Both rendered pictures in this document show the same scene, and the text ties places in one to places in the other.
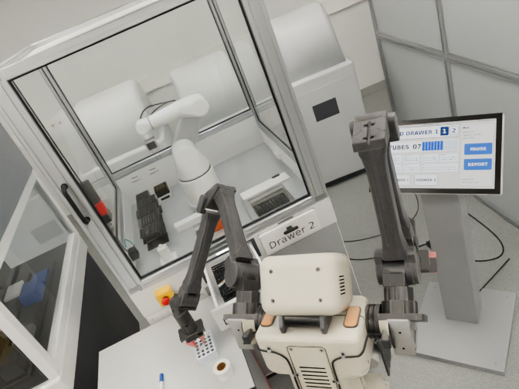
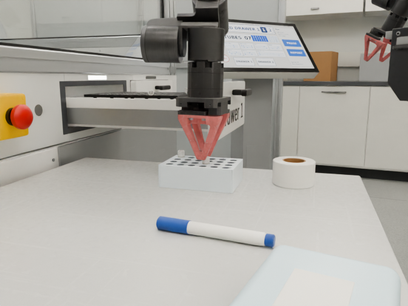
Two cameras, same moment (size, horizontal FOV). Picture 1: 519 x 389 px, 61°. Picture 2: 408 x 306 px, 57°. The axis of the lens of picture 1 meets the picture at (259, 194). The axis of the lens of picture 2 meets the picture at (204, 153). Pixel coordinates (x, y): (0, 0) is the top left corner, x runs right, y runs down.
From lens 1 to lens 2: 1.88 m
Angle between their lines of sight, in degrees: 65
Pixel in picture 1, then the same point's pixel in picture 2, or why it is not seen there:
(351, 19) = not seen: outside the picture
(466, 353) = not seen: hidden behind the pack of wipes
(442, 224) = (257, 127)
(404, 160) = (241, 47)
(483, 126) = (288, 30)
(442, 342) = not seen: hidden behind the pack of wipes
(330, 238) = (171, 135)
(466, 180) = (294, 62)
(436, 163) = (268, 50)
